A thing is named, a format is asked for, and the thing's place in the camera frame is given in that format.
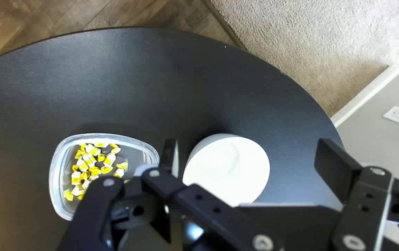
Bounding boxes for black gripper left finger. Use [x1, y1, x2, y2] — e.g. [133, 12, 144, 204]
[57, 139, 275, 251]

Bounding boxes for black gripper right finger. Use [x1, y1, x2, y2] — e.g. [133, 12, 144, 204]
[314, 137, 399, 251]

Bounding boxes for yellow food pieces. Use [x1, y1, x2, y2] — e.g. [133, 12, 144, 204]
[63, 141, 130, 203]

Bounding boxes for clear plastic lunch box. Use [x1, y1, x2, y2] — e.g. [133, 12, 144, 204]
[48, 132, 162, 222]

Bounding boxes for white round bowl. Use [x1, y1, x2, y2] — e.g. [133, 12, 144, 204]
[181, 133, 272, 208]

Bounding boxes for black round table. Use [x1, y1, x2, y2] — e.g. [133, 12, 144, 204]
[0, 27, 345, 251]

